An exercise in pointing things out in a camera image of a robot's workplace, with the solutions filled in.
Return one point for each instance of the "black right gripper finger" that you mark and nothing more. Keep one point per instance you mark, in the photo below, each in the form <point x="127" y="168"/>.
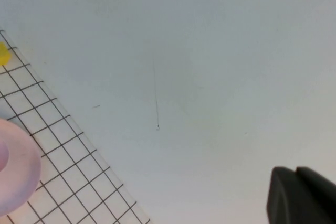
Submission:
<point x="302" y="200"/>

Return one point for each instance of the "pale pink plastic cup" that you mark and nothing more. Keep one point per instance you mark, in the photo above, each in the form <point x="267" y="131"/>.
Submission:
<point x="2" y="155"/>

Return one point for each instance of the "pale pink round plate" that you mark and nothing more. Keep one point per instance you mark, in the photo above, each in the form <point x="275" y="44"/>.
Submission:
<point x="23" y="166"/>

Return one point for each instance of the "white black-grid tablecloth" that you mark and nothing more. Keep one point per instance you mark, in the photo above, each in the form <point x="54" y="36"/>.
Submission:
<point x="65" y="155"/>

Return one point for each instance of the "yellow cube block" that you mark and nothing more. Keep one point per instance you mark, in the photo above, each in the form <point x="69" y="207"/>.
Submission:
<point x="3" y="53"/>

